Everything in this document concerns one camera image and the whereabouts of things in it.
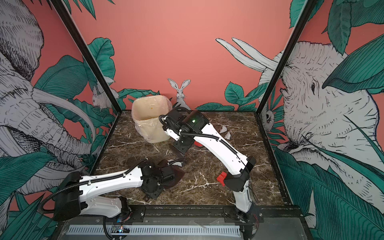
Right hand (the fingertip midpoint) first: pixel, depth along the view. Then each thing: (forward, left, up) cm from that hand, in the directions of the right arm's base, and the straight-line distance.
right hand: (180, 145), depth 68 cm
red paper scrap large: (-5, -22, -28) cm, 36 cm away
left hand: (-16, +14, -20) cm, 29 cm away
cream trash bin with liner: (+32, +26, -10) cm, 43 cm away
